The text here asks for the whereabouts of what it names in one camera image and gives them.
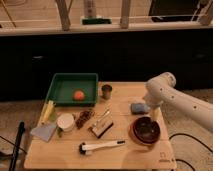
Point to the green plastic tray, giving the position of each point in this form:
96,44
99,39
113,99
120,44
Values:
64,85

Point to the dark red bowl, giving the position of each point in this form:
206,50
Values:
144,131

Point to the brown pine cone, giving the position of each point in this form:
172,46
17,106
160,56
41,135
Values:
84,117

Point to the wooden post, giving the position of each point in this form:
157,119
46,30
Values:
63,13
125,12

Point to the wooden post left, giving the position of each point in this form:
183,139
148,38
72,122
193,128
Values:
63,13

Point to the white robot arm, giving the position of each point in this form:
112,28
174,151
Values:
161,89

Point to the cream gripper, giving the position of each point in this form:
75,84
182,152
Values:
154,113

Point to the green base white stand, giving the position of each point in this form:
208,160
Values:
90,15

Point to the white round container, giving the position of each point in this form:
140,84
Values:
66,122

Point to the small metal cup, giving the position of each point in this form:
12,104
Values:
106,91

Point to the blue-grey sponge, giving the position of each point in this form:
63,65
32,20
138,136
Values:
139,108

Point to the white dish brush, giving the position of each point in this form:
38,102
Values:
85,149

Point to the wooden block brush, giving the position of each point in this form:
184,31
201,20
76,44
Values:
101,128

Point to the grey folded cloth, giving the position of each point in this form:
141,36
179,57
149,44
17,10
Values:
44,131

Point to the orange ball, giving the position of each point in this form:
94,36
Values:
79,95

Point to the black pole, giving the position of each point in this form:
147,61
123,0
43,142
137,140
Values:
16,148

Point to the wooden post right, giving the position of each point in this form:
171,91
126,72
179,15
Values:
125,12

